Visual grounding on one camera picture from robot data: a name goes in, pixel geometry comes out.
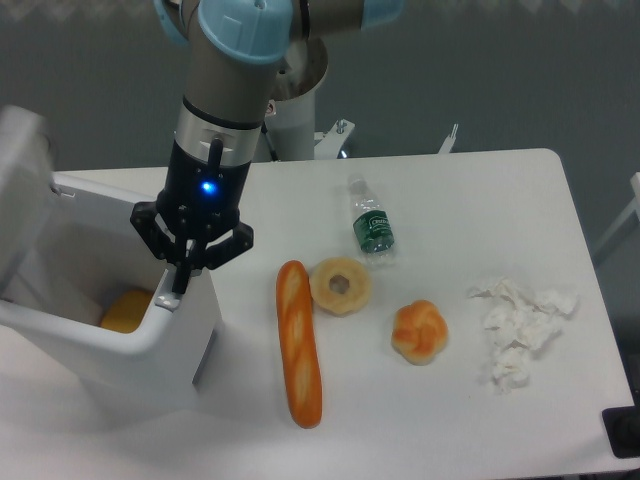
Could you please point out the yellow object inside bin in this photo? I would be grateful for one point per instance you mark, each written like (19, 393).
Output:
(127, 312)

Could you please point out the white push-lid trash can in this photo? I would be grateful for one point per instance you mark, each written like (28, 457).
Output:
(68, 252)

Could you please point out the black device at edge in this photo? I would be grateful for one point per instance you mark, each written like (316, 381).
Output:
(622, 428)

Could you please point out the long orange baguette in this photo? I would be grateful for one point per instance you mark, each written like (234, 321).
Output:
(301, 369)

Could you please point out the green label water bottle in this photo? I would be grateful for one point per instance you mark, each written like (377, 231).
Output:
(370, 224)

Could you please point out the crumpled white tissue paper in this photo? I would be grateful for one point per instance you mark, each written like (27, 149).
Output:
(519, 327)

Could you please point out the pale ring donut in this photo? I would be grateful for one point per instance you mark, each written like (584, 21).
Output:
(340, 285)

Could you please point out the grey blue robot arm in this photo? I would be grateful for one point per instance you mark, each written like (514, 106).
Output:
(237, 48)

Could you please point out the white metal base frame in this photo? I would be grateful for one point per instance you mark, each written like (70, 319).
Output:
(330, 144)

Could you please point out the round twisted bread roll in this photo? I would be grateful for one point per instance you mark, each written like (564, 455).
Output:
(419, 332)

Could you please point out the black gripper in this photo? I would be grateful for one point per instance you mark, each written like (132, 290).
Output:
(200, 200)

